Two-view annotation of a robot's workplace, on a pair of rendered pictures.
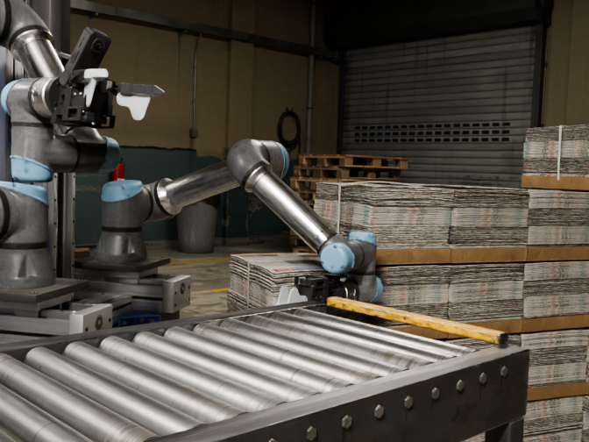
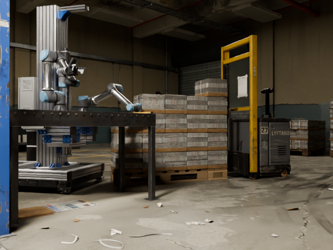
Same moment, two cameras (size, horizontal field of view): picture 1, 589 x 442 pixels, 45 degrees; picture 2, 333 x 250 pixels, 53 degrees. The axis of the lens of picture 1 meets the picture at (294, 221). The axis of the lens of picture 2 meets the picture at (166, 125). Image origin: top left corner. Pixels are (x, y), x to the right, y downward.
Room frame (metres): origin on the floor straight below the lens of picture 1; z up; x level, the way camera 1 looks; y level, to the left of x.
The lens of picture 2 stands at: (-1.91, -0.63, 0.68)
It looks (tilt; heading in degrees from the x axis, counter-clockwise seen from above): 0 degrees down; 2
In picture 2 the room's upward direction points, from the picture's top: straight up
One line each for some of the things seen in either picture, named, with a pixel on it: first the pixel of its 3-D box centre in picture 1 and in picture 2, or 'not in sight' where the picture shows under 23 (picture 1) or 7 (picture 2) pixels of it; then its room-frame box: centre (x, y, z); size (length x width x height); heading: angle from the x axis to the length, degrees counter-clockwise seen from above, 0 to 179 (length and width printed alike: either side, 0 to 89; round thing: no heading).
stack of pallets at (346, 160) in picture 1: (348, 206); not in sight; (9.12, -0.69, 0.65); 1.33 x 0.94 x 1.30; 137
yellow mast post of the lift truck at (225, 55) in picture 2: not in sight; (225, 106); (3.08, -1.32, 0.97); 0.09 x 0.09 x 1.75; 24
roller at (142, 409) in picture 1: (105, 396); not in sight; (0.98, 0.25, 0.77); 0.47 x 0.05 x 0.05; 43
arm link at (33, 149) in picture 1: (40, 153); (64, 82); (1.36, 0.49, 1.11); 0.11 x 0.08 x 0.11; 141
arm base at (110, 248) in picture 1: (121, 242); (83, 110); (2.10, 0.51, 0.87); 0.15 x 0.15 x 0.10
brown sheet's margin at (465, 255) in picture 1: (453, 248); (170, 112); (2.36, -0.53, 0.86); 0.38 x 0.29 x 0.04; 24
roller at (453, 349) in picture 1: (377, 338); not in sight; (1.38, -0.17, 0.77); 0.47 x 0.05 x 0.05; 43
